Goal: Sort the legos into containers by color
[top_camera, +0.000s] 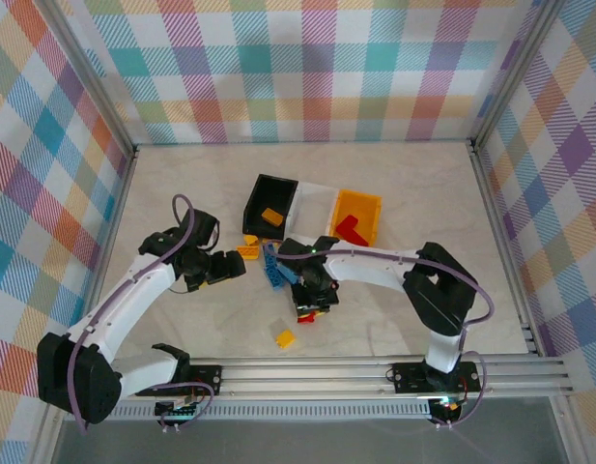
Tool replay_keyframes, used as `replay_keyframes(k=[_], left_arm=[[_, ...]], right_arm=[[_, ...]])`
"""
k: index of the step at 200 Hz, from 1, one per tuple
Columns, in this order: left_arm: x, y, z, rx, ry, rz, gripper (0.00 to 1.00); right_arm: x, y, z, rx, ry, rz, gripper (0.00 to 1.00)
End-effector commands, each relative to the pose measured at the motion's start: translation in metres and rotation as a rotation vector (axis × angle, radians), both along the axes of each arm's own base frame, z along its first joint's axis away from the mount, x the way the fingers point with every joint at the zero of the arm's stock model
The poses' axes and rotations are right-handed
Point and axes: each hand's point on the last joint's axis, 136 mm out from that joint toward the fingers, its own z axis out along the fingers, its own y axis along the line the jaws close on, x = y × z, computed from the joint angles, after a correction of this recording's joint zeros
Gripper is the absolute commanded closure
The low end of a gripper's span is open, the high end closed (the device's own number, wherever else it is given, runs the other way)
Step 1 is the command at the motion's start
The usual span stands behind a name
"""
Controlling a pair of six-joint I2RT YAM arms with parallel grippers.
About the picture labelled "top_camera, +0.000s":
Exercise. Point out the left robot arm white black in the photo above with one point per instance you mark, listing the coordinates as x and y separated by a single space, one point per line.
128 299

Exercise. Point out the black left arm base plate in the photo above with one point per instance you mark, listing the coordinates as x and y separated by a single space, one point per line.
206 379

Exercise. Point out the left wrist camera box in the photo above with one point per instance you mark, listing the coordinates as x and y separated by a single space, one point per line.
201 227

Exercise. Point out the white plastic container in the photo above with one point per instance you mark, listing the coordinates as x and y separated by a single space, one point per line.
314 208

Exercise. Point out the black plastic container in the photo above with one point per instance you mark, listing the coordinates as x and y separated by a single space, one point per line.
259 193

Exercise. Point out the small yellow lego brick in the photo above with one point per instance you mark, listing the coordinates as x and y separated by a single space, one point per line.
249 239

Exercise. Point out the small red lego piece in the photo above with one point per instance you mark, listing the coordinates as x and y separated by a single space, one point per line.
310 320

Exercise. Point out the red angled lego piece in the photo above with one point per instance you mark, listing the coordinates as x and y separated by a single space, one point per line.
348 226

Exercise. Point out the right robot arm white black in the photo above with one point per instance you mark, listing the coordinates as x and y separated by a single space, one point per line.
375 270

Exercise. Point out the aluminium frame side rail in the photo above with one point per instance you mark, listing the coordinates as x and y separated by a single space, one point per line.
500 232
119 203

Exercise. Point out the yellow plastic container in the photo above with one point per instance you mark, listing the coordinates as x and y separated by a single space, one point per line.
362 205

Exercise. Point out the aluminium mounting rail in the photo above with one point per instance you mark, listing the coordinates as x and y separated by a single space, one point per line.
302 374

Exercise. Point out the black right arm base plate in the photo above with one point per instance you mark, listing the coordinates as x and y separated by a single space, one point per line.
408 377

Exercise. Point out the aluminium frame post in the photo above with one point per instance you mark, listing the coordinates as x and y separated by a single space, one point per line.
92 82
517 72

